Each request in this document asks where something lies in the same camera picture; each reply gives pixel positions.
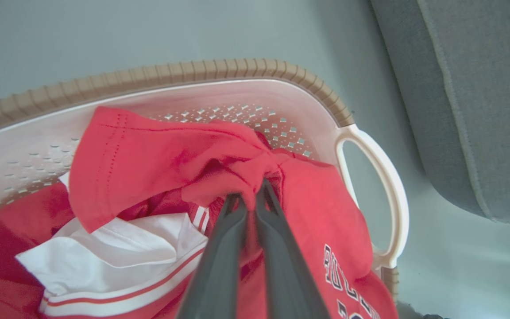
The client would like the white perforated basket brown rim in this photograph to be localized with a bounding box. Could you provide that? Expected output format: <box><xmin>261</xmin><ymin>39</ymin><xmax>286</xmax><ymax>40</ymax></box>
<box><xmin>0</xmin><ymin>58</ymin><xmax>410</xmax><ymax>319</ymax></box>

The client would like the grey fabric sofa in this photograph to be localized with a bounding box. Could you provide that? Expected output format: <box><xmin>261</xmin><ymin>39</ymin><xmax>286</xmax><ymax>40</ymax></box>
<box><xmin>369</xmin><ymin>0</ymin><xmax>510</xmax><ymax>230</ymax></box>

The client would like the red white-striped lettered jersey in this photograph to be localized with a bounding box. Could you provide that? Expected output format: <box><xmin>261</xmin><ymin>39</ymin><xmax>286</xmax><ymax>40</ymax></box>
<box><xmin>0</xmin><ymin>151</ymin><xmax>400</xmax><ymax>319</ymax></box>

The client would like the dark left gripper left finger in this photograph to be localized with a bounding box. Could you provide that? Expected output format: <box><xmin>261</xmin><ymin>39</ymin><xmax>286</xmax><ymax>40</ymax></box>
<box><xmin>177</xmin><ymin>193</ymin><xmax>248</xmax><ymax>319</ymax></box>

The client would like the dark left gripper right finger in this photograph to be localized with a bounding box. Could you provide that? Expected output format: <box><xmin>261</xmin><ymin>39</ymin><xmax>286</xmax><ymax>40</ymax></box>
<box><xmin>254</xmin><ymin>178</ymin><xmax>332</xmax><ymax>319</ymax></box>

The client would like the plain red t-shirt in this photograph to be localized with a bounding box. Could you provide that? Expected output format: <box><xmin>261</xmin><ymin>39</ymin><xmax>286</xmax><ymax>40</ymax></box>
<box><xmin>68</xmin><ymin>105</ymin><xmax>292</xmax><ymax>234</ymax></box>

